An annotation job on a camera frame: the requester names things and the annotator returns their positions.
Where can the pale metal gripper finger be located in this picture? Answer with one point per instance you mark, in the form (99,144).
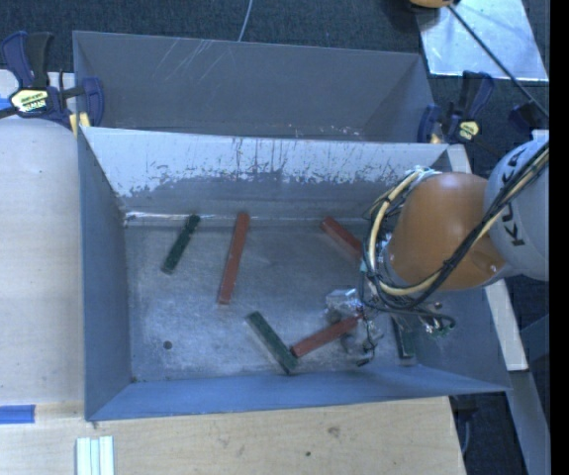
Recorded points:
(343,304)
(359,335)

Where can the red-brown block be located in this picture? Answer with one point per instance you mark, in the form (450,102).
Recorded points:
(321,338)
(341,236)
(233,260)

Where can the dark green flat block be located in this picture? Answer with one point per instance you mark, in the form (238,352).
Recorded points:
(405,340)
(181,243)
(271,342)

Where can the grey metal bin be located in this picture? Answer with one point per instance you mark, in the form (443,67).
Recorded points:
(244,265)

